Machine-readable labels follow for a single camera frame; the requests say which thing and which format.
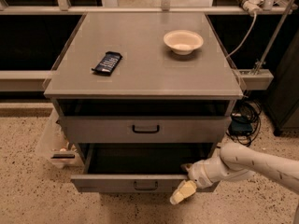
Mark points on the blue power box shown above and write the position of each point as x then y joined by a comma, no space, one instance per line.
237,128

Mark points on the diagonal metal rod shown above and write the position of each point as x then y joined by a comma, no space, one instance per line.
257,67

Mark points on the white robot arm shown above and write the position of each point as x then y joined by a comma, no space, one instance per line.
236,162

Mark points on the white power strip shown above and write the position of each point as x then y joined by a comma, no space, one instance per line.
251,6

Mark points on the white paper bowl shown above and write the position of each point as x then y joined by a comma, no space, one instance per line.
183,42

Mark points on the grey drawer cabinet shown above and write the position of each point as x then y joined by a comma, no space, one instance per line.
150,80

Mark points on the grey drawer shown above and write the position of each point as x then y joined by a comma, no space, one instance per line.
136,167
79,129

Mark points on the clear plastic storage bin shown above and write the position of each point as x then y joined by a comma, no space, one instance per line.
54,147

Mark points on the grey top drawer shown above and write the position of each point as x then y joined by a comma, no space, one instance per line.
79,129

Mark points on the dark cabinet at right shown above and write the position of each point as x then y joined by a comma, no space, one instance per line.
282,100

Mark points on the dark blue snack bar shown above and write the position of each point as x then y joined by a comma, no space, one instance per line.
108,63

